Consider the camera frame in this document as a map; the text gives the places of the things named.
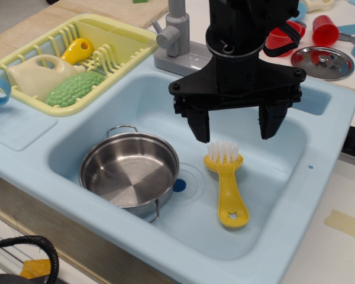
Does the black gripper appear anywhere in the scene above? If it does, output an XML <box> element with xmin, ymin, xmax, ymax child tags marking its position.
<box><xmin>169</xmin><ymin>28</ymin><xmax>306</xmax><ymax>143</ymax></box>

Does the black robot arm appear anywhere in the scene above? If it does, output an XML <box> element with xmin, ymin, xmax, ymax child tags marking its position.
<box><xmin>169</xmin><ymin>1</ymin><xmax>306</xmax><ymax>143</ymax></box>

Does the yellow dish brush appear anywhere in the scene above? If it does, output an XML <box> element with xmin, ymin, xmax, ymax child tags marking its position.
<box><xmin>204</xmin><ymin>141</ymin><xmax>249</xmax><ymax>228</ymax></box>

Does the steel pot lid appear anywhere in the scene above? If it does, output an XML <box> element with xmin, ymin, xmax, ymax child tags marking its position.
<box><xmin>291</xmin><ymin>47</ymin><xmax>355</xmax><ymax>81</ymax></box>

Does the stainless steel pot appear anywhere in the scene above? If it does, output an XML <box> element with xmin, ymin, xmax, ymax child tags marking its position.
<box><xmin>79</xmin><ymin>125</ymin><xmax>180</xmax><ymax>223</ymax></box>

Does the light blue toy sink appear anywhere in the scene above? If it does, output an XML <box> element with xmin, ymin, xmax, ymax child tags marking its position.
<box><xmin>0</xmin><ymin>57</ymin><xmax>355</xmax><ymax>283</ymax></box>

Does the blue drain plug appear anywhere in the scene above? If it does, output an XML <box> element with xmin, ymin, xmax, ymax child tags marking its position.
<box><xmin>173</xmin><ymin>179</ymin><xmax>186</xmax><ymax>192</ymax></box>

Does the grey toy faucet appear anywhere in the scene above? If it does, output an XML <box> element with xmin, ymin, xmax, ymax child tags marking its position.
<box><xmin>152</xmin><ymin>0</ymin><xmax>212</xmax><ymax>76</ymax></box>

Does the red plastic bowl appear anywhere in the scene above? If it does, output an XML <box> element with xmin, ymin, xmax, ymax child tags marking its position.
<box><xmin>263</xmin><ymin>21</ymin><xmax>306</xmax><ymax>57</ymax></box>

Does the red plastic cup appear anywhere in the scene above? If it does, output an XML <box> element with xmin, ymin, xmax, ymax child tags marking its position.
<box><xmin>312</xmin><ymin>15</ymin><xmax>340</xmax><ymax>47</ymax></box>

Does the blue plate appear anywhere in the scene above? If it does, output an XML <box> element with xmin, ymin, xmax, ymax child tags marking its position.
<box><xmin>289</xmin><ymin>1</ymin><xmax>307</xmax><ymax>21</ymax></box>

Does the cream toy dish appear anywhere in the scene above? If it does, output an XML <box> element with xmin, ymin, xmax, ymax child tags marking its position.
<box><xmin>301</xmin><ymin>0</ymin><xmax>335</xmax><ymax>12</ymax></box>

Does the yellow dish rack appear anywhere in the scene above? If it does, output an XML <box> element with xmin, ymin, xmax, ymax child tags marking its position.
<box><xmin>0</xmin><ymin>14</ymin><xmax>157</xmax><ymax>117</ymax></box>

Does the blue toy utensil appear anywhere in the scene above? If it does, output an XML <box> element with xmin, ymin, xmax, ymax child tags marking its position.
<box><xmin>338</xmin><ymin>24</ymin><xmax>355</xmax><ymax>44</ymax></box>

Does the masking tape strip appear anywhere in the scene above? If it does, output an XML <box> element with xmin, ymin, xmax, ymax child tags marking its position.
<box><xmin>324</xmin><ymin>209</ymin><xmax>355</xmax><ymax>238</ymax></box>

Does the green bumpy toy vegetable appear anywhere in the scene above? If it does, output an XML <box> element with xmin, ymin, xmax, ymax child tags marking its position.
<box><xmin>45</xmin><ymin>71</ymin><xmax>106</xmax><ymax>108</ymax></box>

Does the cream toy jug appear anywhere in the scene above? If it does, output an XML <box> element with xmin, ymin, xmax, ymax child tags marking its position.
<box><xmin>7</xmin><ymin>54</ymin><xmax>86</xmax><ymax>101</ymax></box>

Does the yellow sponge piece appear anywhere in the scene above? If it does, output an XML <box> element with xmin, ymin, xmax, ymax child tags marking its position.
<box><xmin>20</xmin><ymin>259</ymin><xmax>51</xmax><ymax>279</ymax></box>

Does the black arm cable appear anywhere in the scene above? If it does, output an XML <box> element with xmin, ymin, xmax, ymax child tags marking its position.
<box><xmin>263</xmin><ymin>21</ymin><xmax>303</xmax><ymax>58</ymax></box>

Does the yellow utensil handle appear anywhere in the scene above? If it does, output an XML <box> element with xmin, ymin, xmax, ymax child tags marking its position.
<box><xmin>61</xmin><ymin>38</ymin><xmax>93</xmax><ymax>65</ymax></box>

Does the black braided cable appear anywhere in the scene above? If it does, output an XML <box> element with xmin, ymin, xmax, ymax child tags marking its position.
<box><xmin>0</xmin><ymin>235</ymin><xmax>60</xmax><ymax>284</ymax></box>

